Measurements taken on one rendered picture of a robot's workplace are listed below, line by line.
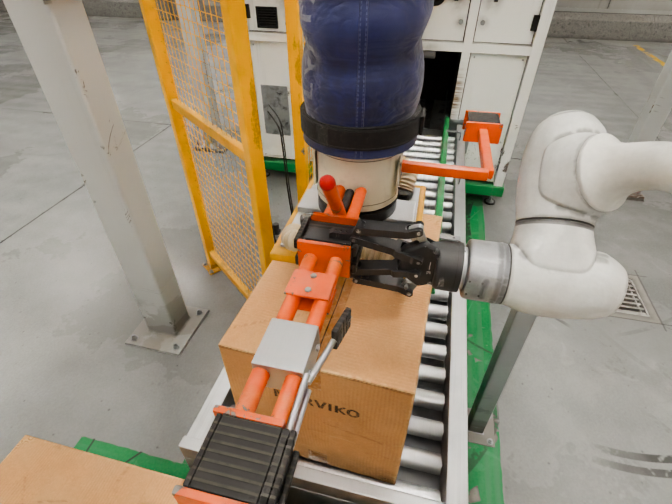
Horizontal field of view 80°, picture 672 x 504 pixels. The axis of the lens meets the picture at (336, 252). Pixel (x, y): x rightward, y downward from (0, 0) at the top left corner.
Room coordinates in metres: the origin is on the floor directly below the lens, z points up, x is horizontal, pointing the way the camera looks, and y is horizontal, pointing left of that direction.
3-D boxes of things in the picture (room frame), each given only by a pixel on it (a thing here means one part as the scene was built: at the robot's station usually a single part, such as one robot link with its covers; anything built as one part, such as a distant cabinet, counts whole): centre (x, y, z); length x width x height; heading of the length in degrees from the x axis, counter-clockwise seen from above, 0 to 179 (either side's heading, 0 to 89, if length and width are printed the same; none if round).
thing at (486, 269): (0.44, -0.21, 1.21); 0.09 x 0.06 x 0.09; 167
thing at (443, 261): (0.46, -0.14, 1.21); 0.09 x 0.07 x 0.08; 77
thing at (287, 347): (0.30, 0.06, 1.21); 0.07 x 0.07 x 0.04; 77
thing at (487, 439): (0.84, -0.57, 0.01); 0.15 x 0.15 x 0.03; 76
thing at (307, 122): (0.75, -0.05, 1.33); 0.23 x 0.23 x 0.04
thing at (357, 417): (0.75, -0.04, 0.75); 0.60 x 0.40 x 0.40; 164
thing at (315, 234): (0.50, 0.01, 1.23); 0.07 x 0.03 x 0.01; 77
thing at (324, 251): (0.51, 0.01, 1.21); 0.10 x 0.08 x 0.06; 77
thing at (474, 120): (0.99, -0.37, 1.21); 0.09 x 0.08 x 0.05; 77
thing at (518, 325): (0.84, -0.57, 0.50); 0.07 x 0.07 x 1.00; 76
